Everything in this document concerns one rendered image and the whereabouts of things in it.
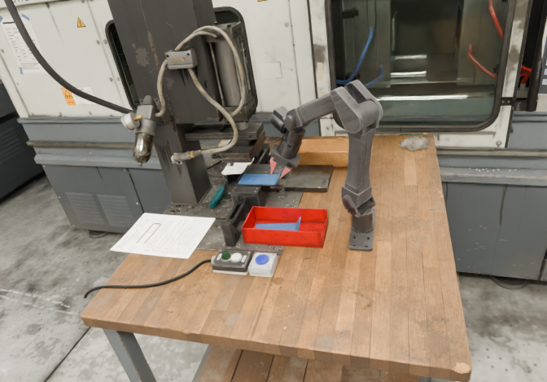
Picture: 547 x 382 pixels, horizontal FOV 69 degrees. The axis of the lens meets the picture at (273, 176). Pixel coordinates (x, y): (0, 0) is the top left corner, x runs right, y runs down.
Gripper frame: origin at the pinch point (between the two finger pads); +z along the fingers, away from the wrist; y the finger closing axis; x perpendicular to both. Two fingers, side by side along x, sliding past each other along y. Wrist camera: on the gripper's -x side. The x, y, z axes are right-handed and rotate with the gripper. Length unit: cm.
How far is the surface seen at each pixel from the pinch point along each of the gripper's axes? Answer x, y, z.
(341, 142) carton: -35.5, -18.0, -5.0
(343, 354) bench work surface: 58, -31, -3
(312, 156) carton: -24.0, -9.4, 0.8
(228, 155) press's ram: 9.4, 16.5, -4.7
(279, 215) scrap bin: 12.9, -6.9, 5.4
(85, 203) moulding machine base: -71, 114, 138
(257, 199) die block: 8.5, 2.0, 7.0
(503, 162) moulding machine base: -56, -86, -19
